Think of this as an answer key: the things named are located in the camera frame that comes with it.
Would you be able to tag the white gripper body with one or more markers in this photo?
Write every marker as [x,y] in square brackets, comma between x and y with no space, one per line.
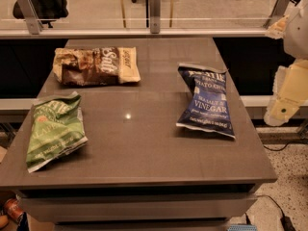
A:
[297,33]

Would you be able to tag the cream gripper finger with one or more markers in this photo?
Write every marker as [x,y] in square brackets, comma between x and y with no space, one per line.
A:
[280,110]

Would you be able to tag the blue vinegar chip bag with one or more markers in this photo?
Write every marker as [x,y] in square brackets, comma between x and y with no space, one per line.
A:
[208,111]

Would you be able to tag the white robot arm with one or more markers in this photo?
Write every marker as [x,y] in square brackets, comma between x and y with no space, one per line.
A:
[293,29]

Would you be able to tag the brown sea salt chip bag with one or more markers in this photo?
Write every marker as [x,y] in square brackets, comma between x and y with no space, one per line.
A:
[96,67]

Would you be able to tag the green jalapeno chip bag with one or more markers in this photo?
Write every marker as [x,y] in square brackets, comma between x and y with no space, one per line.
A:
[57,130]

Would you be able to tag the black power adapter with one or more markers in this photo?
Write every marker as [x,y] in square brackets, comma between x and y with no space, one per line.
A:
[287,224]

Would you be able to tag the blue textured pad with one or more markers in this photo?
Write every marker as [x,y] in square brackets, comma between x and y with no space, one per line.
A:
[242,227]

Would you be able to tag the black office chair left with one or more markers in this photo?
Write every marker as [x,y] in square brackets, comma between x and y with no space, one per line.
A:
[49,11]

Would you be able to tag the red soda can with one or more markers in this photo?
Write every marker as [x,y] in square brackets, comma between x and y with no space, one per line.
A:
[12,209]

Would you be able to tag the right metal railing bracket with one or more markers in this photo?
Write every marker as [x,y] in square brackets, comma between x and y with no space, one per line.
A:
[277,12]

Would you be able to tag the metal railing bracket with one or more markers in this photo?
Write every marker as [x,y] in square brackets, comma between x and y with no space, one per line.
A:
[155,16]
[277,12]
[33,24]

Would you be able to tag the middle metal railing bracket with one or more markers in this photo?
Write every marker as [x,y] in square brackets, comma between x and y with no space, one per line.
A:
[155,16]

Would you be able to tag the left metal railing bracket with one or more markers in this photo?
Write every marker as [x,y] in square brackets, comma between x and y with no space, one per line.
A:
[33,24]

